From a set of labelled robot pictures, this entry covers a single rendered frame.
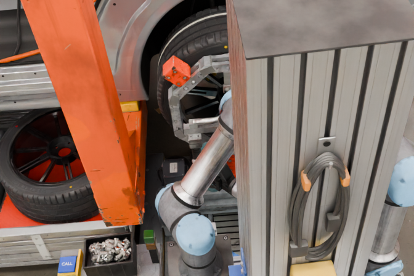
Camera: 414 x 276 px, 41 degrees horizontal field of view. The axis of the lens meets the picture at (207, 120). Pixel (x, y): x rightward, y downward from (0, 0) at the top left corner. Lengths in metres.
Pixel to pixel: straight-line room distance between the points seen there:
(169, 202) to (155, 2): 0.82
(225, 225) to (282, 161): 2.02
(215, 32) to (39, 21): 0.78
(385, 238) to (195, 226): 0.56
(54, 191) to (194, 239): 1.07
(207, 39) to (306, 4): 1.36
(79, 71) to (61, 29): 0.17
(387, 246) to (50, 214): 1.64
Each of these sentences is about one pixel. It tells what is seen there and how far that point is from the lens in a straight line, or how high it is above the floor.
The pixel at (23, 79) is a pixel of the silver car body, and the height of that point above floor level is 0.92.
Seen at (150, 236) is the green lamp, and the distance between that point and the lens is 2.20.
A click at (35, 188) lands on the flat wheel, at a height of 0.50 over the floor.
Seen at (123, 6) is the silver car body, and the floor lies 1.25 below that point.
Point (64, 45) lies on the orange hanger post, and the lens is 1.70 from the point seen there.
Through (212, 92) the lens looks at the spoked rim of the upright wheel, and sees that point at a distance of 2.35.
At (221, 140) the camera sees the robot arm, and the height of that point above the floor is 1.24.
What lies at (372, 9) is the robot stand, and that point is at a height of 2.03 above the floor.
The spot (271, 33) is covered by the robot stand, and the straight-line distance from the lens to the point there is 0.77.
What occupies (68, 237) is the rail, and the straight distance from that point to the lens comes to 2.68.
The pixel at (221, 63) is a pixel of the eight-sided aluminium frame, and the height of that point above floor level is 1.12.
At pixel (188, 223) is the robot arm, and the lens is 1.74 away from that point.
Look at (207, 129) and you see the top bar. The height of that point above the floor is 0.97.
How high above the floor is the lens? 2.50
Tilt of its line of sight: 46 degrees down
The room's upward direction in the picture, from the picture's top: 6 degrees counter-clockwise
